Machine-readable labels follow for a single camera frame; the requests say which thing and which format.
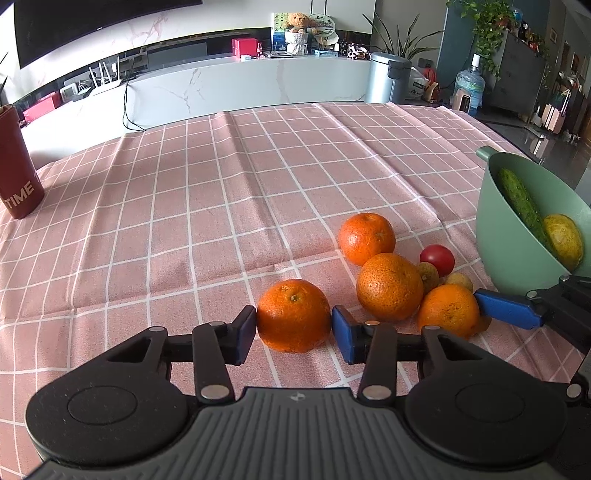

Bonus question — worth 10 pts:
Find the large orange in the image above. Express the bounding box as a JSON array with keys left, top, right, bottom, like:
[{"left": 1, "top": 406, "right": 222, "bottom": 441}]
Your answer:
[{"left": 356, "top": 253, "right": 424, "bottom": 322}]

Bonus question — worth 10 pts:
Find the small yellow longan fruit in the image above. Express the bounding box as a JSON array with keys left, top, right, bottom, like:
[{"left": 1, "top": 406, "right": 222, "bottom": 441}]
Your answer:
[{"left": 445, "top": 272, "right": 474, "bottom": 292}]

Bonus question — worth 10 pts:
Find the yellow green mango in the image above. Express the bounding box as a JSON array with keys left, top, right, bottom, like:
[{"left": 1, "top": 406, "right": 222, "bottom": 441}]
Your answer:
[{"left": 543, "top": 214, "right": 584, "bottom": 272}]

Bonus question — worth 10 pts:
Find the small brown kiwi fruit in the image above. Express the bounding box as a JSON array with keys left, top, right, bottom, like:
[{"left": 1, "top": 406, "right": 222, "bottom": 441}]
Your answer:
[{"left": 417, "top": 262, "right": 440, "bottom": 295}]

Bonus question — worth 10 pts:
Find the green cucumber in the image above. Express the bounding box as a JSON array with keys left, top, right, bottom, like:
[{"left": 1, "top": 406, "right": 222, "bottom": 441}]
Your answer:
[{"left": 497, "top": 168, "right": 555, "bottom": 255}]

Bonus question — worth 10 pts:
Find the green colander bowl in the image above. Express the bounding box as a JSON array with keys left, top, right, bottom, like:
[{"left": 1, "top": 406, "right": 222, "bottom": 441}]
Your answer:
[{"left": 476, "top": 146, "right": 590, "bottom": 295}]

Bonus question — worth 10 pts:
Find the red cherry tomato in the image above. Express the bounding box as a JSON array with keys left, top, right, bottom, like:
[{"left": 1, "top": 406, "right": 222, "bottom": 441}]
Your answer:
[{"left": 420, "top": 244, "right": 456, "bottom": 277}]

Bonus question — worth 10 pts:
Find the pink checkered tablecloth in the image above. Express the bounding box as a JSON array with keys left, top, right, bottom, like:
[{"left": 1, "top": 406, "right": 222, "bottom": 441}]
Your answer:
[{"left": 0, "top": 102, "right": 585, "bottom": 478}]

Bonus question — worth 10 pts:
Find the grey cabinet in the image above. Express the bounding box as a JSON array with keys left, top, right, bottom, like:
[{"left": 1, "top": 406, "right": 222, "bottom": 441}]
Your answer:
[{"left": 486, "top": 33, "right": 546, "bottom": 116}]

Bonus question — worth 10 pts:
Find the blue water bottle jug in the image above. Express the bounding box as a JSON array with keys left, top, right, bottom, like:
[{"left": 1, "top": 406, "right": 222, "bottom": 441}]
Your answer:
[{"left": 451, "top": 54, "right": 486, "bottom": 116}]

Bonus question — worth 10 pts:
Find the red time cup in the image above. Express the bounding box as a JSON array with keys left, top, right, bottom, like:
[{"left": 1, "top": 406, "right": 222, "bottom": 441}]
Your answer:
[{"left": 0, "top": 105, "right": 45, "bottom": 219}]

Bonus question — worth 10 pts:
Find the white marble tv console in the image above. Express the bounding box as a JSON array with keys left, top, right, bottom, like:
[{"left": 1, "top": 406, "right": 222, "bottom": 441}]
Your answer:
[{"left": 22, "top": 56, "right": 370, "bottom": 167}]

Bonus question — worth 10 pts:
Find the silver pedal trash bin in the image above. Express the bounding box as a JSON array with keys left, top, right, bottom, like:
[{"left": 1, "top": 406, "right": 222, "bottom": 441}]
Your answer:
[{"left": 365, "top": 52, "right": 412, "bottom": 103}]

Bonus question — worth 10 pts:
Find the potted green leaf plant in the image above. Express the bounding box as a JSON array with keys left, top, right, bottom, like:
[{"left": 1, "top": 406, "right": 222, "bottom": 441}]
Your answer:
[{"left": 363, "top": 13, "right": 444, "bottom": 60}]

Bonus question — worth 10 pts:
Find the white wifi router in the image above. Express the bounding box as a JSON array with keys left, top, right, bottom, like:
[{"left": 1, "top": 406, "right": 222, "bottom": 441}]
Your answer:
[{"left": 89, "top": 60, "right": 122, "bottom": 96}]

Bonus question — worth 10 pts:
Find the pink red box left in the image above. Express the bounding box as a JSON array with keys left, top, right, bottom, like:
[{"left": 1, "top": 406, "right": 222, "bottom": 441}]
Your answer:
[{"left": 23, "top": 91, "right": 62, "bottom": 124}]

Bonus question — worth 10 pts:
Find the hanging ivy plant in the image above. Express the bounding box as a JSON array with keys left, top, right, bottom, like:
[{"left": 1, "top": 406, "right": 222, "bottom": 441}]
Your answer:
[{"left": 446, "top": 0, "right": 514, "bottom": 78}]

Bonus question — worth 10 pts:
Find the red box on console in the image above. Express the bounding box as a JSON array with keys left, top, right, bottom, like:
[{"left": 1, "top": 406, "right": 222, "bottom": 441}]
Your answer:
[{"left": 231, "top": 37, "right": 259, "bottom": 59}]

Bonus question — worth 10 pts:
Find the teddy bear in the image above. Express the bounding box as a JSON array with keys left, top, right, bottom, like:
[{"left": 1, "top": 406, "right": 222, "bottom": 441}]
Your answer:
[{"left": 286, "top": 12, "right": 311, "bottom": 33}]

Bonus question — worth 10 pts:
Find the black power cable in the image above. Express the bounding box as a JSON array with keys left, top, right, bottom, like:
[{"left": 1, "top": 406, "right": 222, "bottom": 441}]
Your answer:
[{"left": 121, "top": 68, "right": 146, "bottom": 133}]

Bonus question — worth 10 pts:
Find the black wall television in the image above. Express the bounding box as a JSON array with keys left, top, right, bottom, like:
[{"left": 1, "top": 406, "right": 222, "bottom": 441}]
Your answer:
[{"left": 13, "top": 0, "right": 197, "bottom": 67}]

